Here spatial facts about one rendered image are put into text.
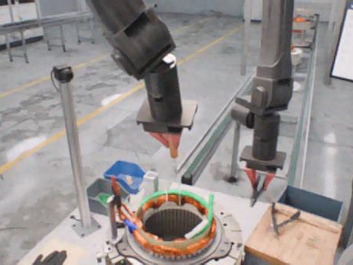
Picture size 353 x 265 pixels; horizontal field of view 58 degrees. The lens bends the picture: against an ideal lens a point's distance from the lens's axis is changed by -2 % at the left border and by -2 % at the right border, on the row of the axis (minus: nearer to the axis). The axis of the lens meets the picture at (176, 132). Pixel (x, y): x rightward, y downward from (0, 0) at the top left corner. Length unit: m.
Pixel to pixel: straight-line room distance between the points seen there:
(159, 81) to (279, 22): 0.30
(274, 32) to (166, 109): 0.28
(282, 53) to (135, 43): 0.35
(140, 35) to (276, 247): 0.58
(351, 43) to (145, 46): 1.21
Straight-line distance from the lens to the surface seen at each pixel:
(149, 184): 0.83
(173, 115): 0.57
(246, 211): 1.39
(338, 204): 1.05
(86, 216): 1.28
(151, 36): 0.47
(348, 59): 1.58
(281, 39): 0.71
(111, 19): 0.46
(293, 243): 0.86
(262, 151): 0.77
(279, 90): 0.72
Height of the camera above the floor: 1.63
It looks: 26 degrees down
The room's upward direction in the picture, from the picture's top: straight up
